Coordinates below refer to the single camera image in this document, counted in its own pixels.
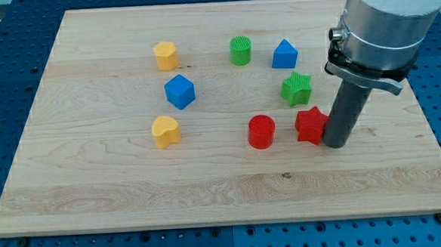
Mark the red star block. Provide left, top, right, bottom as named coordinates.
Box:
left=295, top=107, right=328, bottom=146

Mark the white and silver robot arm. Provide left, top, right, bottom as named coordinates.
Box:
left=325, top=0, right=441, bottom=99

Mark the yellow hexagon block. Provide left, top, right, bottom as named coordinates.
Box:
left=153, top=42, right=180, bottom=71

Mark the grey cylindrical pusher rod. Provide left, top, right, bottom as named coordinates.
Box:
left=322, top=80, right=372, bottom=149

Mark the green cylinder block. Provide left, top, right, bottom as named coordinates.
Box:
left=229, top=36, right=252, bottom=66

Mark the yellow heart block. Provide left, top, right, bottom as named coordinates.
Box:
left=151, top=116, right=182, bottom=149

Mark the light wooden board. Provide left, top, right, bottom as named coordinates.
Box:
left=0, top=0, right=441, bottom=238

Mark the blue triangle block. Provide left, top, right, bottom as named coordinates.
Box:
left=272, top=39, right=298, bottom=69

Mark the green star block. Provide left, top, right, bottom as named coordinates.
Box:
left=280, top=70, right=313, bottom=107

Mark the blue cube block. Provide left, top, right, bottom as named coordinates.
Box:
left=164, top=74, right=196, bottom=110

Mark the red cylinder block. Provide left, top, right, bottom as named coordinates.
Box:
left=248, top=115, right=276, bottom=150

